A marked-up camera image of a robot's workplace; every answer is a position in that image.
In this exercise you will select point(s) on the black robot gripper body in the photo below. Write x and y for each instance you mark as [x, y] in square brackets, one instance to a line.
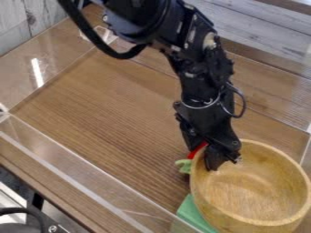
[209, 118]

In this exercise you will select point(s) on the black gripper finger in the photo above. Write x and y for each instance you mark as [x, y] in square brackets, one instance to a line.
[192, 139]
[215, 156]

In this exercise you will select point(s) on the red plush strawberry toy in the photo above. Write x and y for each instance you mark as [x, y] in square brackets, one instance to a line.
[184, 163]

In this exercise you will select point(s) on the wooden bowl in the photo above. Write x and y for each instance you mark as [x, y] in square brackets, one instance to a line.
[259, 195]

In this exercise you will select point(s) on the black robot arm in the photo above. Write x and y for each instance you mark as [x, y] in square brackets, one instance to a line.
[173, 28]

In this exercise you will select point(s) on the green foam block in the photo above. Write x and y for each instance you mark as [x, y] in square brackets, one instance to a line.
[188, 213]

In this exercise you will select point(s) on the clear acrylic corner bracket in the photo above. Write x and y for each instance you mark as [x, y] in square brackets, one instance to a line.
[104, 33]

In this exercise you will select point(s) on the clear acrylic front wall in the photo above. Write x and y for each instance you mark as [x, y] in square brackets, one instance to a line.
[97, 200]

